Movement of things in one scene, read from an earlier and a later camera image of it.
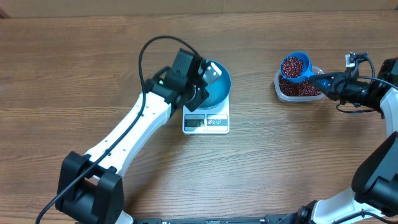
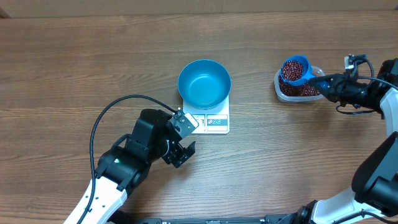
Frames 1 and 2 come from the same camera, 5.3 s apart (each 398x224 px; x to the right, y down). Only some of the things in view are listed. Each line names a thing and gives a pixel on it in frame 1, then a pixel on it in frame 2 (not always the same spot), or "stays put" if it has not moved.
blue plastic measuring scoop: (296, 67) stays put
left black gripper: (201, 96) → (177, 150)
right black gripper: (336, 88) stays put
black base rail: (268, 219) stays put
